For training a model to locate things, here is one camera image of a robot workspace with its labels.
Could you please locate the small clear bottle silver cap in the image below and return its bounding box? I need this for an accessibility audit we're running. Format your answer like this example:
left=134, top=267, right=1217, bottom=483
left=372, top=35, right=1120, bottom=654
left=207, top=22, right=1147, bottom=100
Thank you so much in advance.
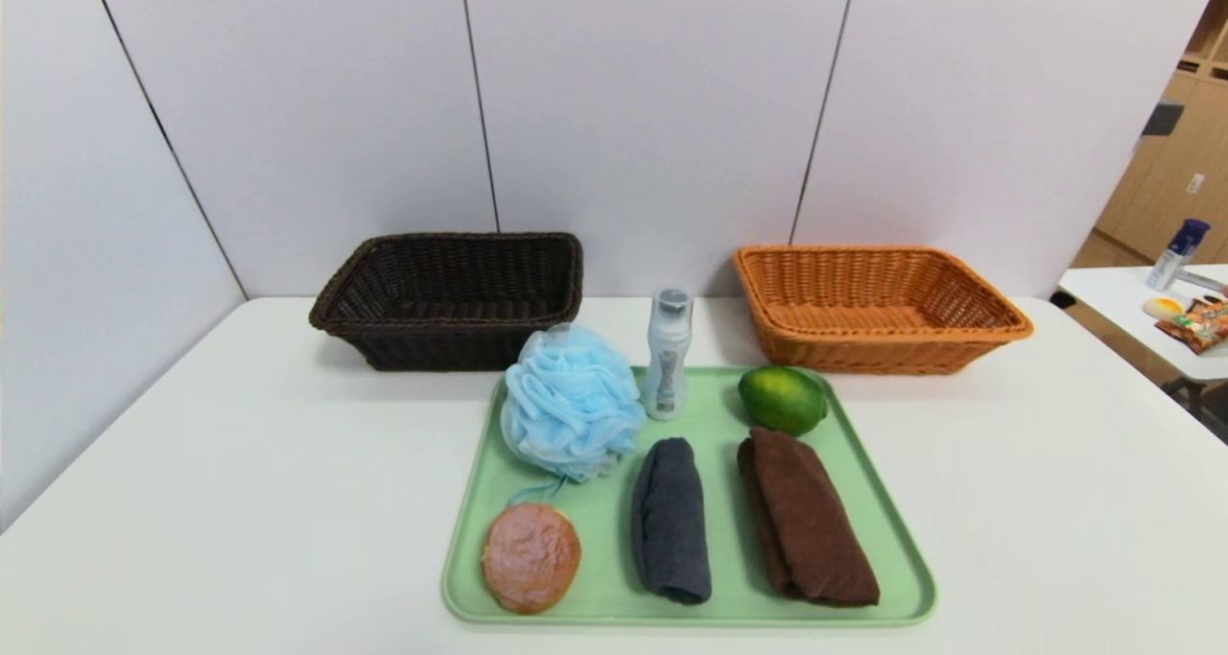
left=641, top=288, right=694, bottom=422

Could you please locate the light blue bath loofah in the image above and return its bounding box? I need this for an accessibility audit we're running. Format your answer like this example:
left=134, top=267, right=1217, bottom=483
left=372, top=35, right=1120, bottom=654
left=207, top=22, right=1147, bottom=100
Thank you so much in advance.
left=499, top=322, right=649, bottom=508

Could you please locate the grey towel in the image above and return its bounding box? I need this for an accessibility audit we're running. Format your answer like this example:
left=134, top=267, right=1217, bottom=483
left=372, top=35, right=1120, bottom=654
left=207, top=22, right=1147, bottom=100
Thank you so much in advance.
left=630, top=437, right=714, bottom=606

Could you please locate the pink round bread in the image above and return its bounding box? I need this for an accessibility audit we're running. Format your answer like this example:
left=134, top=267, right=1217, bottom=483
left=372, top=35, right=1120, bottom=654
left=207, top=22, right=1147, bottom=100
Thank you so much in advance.
left=482, top=502, right=582, bottom=616

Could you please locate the dark brown wicker basket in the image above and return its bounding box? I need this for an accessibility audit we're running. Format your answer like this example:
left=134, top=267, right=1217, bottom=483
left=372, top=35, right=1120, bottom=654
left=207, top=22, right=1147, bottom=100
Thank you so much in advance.
left=308, top=231, right=584, bottom=372

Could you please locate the orange wicker basket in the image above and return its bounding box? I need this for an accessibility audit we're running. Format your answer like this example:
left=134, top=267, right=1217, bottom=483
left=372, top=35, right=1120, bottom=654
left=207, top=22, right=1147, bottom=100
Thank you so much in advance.
left=734, top=245, right=1035, bottom=376

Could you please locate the green lime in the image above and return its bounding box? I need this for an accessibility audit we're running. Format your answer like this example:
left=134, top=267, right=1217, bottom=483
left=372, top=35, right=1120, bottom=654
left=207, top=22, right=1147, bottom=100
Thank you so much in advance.
left=738, top=365, right=829, bottom=437

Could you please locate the light green plastic tray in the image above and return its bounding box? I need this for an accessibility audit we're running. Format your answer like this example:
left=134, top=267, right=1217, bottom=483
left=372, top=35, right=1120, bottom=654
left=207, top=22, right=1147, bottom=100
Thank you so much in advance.
left=440, top=365, right=938, bottom=629

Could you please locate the brown rolled towel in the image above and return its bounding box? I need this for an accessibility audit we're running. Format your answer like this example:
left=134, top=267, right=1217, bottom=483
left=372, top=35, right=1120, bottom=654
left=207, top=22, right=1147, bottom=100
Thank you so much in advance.
left=736, top=427, right=882, bottom=608

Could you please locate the white side table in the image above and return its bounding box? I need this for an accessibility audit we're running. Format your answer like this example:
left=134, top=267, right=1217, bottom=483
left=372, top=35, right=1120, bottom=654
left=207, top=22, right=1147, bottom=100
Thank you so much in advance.
left=1058, top=264, right=1228, bottom=440

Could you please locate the light wooden cabinet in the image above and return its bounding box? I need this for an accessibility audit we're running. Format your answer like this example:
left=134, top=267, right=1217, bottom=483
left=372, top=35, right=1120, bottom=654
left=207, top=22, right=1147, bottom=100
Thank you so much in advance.
left=1070, top=0, right=1228, bottom=268

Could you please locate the clear bottle with blue cap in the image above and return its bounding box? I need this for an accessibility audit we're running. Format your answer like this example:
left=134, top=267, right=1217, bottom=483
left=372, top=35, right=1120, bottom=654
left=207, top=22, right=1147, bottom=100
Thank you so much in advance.
left=1147, top=218, right=1212, bottom=292

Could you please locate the orange snack packet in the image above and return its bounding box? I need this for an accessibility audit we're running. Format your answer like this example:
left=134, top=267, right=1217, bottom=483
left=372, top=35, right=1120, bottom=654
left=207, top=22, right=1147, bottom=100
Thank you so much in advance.
left=1155, top=300, right=1228, bottom=355

